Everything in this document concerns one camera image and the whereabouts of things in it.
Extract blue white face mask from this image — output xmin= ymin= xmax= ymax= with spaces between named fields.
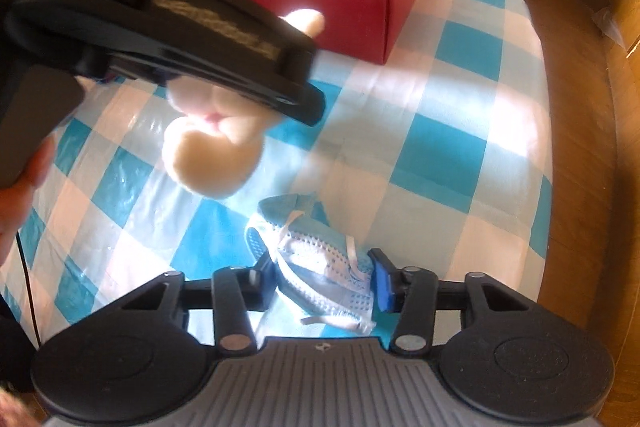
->
xmin=245 ymin=194 xmax=375 ymax=335

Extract cream teddy bear pink dress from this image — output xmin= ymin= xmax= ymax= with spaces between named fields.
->
xmin=160 ymin=6 xmax=328 ymax=200

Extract person's left hand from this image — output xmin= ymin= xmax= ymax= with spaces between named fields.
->
xmin=0 ymin=135 xmax=55 ymax=263

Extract blue white checkered tablecloth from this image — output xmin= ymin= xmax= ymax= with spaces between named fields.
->
xmin=1 ymin=0 xmax=552 ymax=338

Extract wooden wardrobe doors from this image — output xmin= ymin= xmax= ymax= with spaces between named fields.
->
xmin=601 ymin=0 xmax=639 ymax=426

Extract thin black cable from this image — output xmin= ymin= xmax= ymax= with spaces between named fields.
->
xmin=14 ymin=231 xmax=44 ymax=350

